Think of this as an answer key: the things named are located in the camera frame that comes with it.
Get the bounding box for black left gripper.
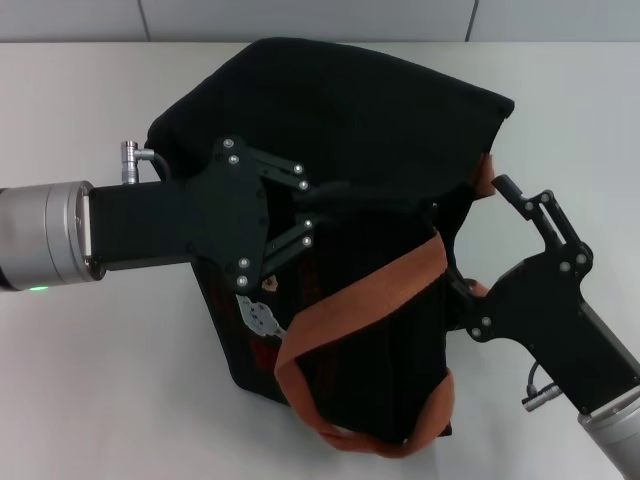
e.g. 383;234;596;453
88;135;362;293

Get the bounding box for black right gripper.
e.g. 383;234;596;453
443;173;640;416

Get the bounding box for black food bag orange straps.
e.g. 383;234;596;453
143;37;516;460

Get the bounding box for right gripper cable with connector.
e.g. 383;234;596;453
521;360;565;414

